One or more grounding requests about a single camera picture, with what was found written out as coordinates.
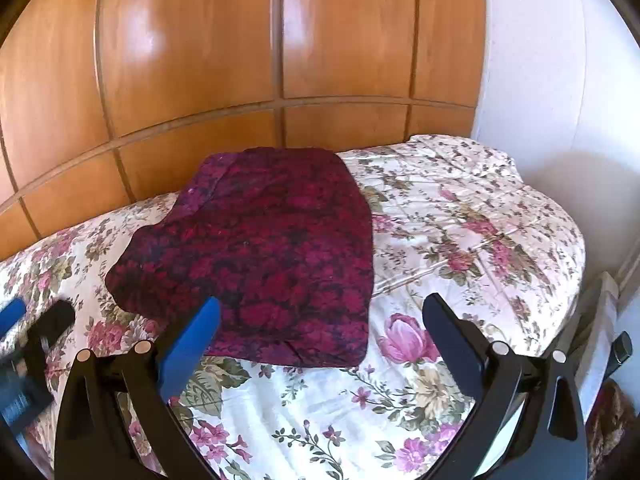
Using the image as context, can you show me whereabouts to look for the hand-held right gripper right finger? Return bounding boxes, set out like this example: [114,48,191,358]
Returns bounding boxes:
[421,292,589,480]

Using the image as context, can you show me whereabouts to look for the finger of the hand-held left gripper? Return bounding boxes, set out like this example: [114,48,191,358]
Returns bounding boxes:
[0,299,28,337]
[22,301,77,367]

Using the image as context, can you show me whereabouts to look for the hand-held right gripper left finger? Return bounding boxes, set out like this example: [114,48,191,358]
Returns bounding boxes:
[54,296,223,480]

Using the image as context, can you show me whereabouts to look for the dark red floral pants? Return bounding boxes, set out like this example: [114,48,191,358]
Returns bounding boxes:
[105,146,376,367]

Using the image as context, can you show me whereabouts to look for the floral bedspread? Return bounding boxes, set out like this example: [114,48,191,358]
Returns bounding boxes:
[0,134,587,480]

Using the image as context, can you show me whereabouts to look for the brown patterned cloth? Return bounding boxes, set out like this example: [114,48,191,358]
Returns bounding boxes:
[587,380,639,469]

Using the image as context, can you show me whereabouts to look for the wooden wardrobe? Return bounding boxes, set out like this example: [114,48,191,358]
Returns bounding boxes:
[0,0,489,262]

